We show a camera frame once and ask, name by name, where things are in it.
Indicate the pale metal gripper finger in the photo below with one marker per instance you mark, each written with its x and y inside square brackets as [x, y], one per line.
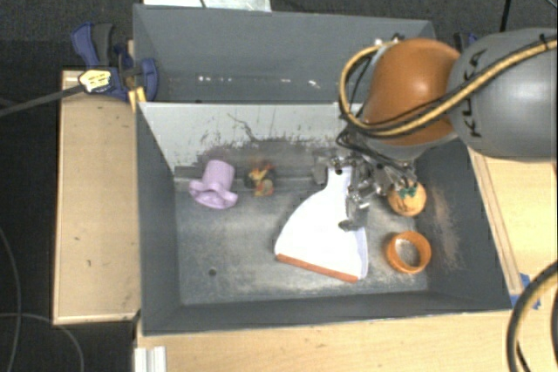
[358, 200]
[351, 223]

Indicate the white dustpan with orange edge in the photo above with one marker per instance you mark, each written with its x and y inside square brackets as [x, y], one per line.
[322, 235]

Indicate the orange toy pumpkin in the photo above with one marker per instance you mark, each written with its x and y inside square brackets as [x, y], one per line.
[407, 201]

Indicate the red and yellow toy animal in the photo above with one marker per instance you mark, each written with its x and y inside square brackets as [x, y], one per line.
[262, 180]

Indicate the grey metal bin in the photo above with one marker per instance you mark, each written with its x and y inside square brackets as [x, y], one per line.
[226, 248]

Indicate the lilac toy cup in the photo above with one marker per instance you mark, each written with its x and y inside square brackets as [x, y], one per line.
[216, 185]

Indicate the pale wood flat board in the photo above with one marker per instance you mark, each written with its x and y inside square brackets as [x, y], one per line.
[96, 196]

